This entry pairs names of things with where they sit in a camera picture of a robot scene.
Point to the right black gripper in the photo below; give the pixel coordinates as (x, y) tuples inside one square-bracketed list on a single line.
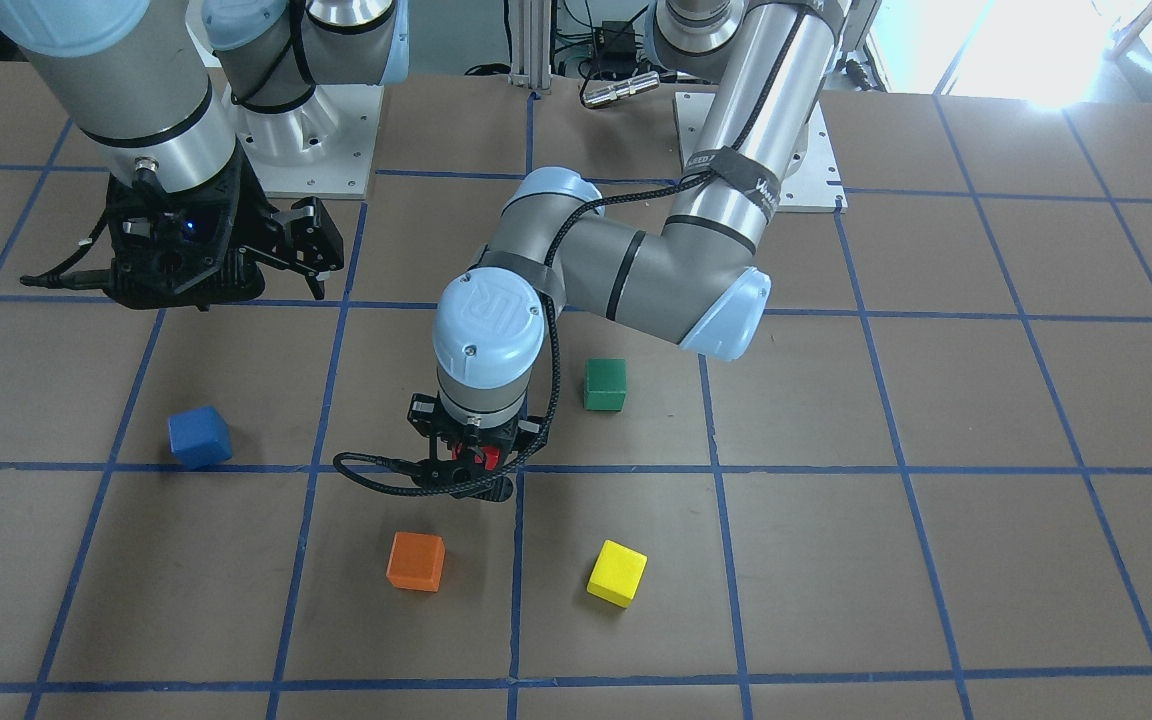
[(254, 222)]

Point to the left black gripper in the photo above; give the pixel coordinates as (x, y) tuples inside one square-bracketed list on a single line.
[(423, 413)]

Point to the red wooden block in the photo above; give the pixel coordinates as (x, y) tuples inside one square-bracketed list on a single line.
[(486, 457)]

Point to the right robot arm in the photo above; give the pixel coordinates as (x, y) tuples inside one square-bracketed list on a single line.
[(130, 77)]

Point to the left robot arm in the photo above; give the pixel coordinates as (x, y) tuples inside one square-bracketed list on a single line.
[(693, 283)]

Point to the orange wooden block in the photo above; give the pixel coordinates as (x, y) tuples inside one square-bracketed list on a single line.
[(416, 561)]

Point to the green wooden block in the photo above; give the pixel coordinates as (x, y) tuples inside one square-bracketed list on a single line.
[(605, 386)]

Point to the yellow wooden block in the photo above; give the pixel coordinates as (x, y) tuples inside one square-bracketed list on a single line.
[(617, 573)]

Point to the blue wooden block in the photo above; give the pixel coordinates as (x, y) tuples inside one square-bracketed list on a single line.
[(199, 437)]

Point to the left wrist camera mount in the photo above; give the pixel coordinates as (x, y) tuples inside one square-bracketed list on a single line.
[(165, 246)]

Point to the aluminium frame post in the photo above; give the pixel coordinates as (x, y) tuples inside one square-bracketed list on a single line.
[(530, 33)]

